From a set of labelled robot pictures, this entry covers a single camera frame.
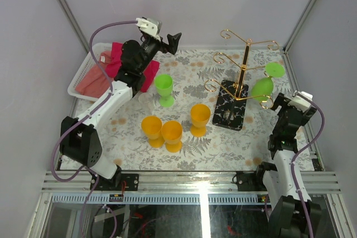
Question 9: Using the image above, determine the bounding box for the green plastic wine glass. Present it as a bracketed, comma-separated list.
[251, 62, 285, 103]

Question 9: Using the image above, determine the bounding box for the gold wine glass rack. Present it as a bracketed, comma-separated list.
[204, 29, 279, 131]

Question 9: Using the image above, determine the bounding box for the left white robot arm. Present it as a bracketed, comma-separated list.
[59, 33, 182, 191]

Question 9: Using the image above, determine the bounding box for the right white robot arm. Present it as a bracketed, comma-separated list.
[254, 91, 322, 237]

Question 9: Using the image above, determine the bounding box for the orange wine glass right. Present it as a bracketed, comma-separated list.
[190, 104, 211, 138]

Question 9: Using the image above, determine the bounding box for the orange wine glass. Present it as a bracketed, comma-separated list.
[190, 104, 211, 138]
[141, 116, 165, 148]
[161, 120, 183, 153]

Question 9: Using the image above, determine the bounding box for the orange wine glass left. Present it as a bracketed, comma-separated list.
[141, 116, 165, 148]

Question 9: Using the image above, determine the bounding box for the orange wine glass middle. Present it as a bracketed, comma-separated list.
[161, 120, 183, 153]

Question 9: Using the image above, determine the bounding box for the magenta cloth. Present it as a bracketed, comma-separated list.
[105, 42, 160, 93]

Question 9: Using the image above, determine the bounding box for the salmon pink cloth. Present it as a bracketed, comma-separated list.
[75, 51, 112, 98]

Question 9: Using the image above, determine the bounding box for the floral table mat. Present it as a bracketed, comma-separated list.
[98, 50, 278, 171]

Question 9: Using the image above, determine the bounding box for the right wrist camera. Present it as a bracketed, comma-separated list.
[288, 90, 313, 113]

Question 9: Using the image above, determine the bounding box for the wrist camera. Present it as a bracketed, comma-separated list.
[288, 90, 313, 113]
[136, 18, 162, 41]

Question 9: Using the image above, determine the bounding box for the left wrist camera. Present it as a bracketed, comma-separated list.
[136, 18, 162, 41]

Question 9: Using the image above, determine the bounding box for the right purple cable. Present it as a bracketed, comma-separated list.
[290, 100, 326, 238]

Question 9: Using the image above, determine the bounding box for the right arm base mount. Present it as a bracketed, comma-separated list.
[232, 162, 277, 192]

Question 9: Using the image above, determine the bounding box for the aluminium front rail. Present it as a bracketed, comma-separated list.
[41, 171, 341, 194]

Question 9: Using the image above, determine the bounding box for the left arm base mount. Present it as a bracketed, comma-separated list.
[90, 165, 139, 192]

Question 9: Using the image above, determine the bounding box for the blue cable duct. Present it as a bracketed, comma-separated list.
[52, 193, 265, 205]

